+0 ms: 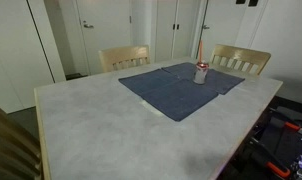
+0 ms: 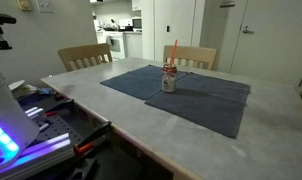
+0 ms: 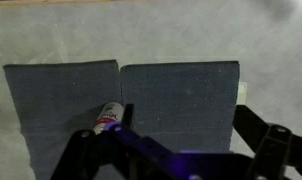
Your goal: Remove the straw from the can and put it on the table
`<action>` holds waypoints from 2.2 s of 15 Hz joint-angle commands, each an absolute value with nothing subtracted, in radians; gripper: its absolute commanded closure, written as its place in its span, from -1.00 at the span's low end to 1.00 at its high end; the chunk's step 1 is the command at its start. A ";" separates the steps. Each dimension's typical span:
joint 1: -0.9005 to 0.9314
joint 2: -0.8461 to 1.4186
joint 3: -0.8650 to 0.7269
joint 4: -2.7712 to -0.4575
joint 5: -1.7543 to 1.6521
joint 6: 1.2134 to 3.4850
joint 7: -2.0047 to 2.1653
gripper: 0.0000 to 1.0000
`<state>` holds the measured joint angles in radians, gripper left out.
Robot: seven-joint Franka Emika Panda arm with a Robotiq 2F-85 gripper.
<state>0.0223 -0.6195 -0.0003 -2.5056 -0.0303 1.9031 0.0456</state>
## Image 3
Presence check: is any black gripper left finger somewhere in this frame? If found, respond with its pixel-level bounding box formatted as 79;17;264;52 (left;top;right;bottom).
50;103;186;180

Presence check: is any pale tape strip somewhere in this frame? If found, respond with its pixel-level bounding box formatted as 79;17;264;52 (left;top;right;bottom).
237;81;249;105

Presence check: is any blue cloth under can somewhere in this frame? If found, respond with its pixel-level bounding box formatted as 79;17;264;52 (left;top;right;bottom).
3;59;124;180

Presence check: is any silver red soda can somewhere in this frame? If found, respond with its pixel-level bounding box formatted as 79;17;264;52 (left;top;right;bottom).
92;101;125;135

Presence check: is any blue cloth beside tape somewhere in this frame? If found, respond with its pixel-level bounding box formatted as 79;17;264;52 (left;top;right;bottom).
119;60;241;155

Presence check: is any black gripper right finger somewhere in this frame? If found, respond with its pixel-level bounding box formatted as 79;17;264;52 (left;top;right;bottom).
232;104;302;180

